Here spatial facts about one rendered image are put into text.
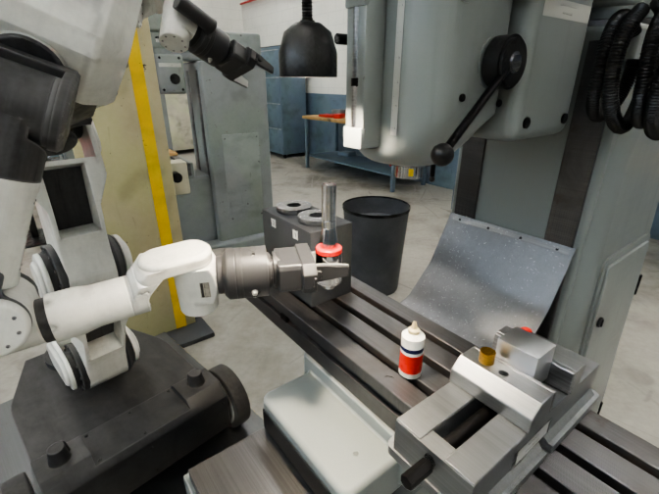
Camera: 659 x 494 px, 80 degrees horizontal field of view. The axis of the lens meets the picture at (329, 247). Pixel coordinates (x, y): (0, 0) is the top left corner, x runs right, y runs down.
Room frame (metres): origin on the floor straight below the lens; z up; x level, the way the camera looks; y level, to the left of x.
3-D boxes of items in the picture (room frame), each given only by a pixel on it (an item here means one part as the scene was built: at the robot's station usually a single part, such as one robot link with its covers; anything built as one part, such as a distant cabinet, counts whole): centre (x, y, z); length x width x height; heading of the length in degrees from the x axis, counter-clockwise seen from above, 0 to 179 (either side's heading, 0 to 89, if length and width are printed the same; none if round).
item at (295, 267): (0.62, 0.09, 1.12); 0.13 x 0.12 x 0.10; 12
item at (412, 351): (0.57, -0.15, 1.00); 0.04 x 0.04 x 0.11
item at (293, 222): (0.91, 0.06, 1.04); 0.22 x 0.12 x 0.20; 37
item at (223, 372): (0.98, 0.33, 0.50); 0.20 x 0.05 x 0.20; 46
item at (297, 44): (0.54, 0.03, 1.47); 0.07 x 0.07 x 0.06
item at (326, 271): (0.61, 0.00, 1.13); 0.06 x 0.02 x 0.03; 102
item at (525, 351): (0.47, -0.29, 1.05); 0.06 x 0.05 x 0.06; 37
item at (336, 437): (0.67, -0.14, 0.80); 0.50 x 0.35 x 0.12; 127
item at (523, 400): (0.44, -0.24, 1.03); 0.12 x 0.06 x 0.04; 37
